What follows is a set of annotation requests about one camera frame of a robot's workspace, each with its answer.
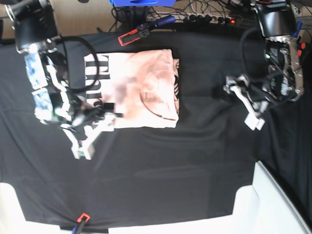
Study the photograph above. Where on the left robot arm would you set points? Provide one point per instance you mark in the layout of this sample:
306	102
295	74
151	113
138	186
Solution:
284	81

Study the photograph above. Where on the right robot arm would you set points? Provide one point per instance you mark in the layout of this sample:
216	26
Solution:
56	102

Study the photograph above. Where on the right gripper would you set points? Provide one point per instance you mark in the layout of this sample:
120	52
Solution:
87	126

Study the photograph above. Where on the black table cloth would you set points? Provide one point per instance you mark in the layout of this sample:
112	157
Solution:
151	176

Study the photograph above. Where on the red clamp at right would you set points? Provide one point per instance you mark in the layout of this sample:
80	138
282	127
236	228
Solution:
301	48

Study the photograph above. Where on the red blue front clamp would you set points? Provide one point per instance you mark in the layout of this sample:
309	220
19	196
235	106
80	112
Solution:
81	222

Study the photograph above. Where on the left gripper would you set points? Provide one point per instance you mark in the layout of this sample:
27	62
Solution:
255	103

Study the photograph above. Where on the black power strip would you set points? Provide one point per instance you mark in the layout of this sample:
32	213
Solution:
206	19

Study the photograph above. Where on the red black blue clamp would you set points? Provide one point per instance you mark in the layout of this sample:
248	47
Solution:
144	30

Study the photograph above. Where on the pink T-shirt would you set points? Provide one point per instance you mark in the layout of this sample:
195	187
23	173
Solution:
143	87

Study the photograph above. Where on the white cabinet left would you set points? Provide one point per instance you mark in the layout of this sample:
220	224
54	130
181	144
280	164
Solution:
12	220

